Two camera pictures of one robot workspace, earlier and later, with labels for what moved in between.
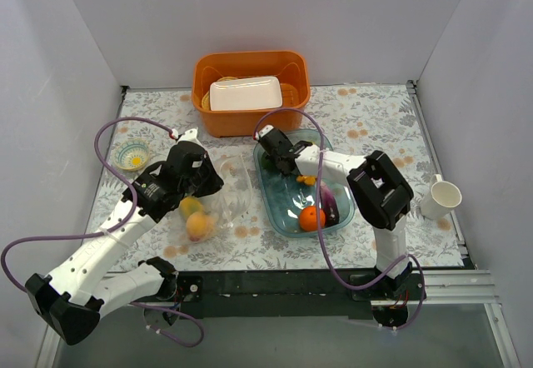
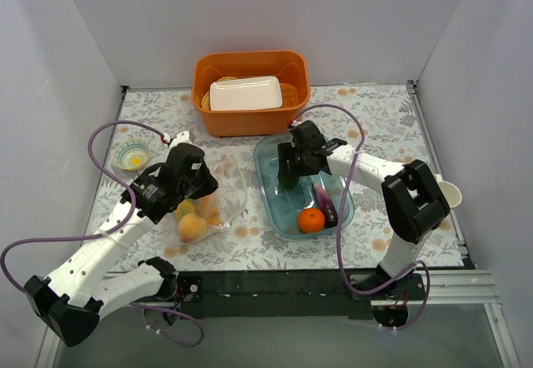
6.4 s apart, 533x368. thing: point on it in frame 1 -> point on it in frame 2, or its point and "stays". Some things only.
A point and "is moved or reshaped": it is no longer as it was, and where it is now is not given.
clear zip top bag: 201,216 is moved or reshaped
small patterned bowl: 131,154 stays
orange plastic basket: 231,90 stays
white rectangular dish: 263,92 stays
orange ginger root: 309,180 -> 206,206
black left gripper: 206,178 stays
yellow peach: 200,226 is moved or reshaped
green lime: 267,162 -> 288,183
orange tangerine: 308,218 stays
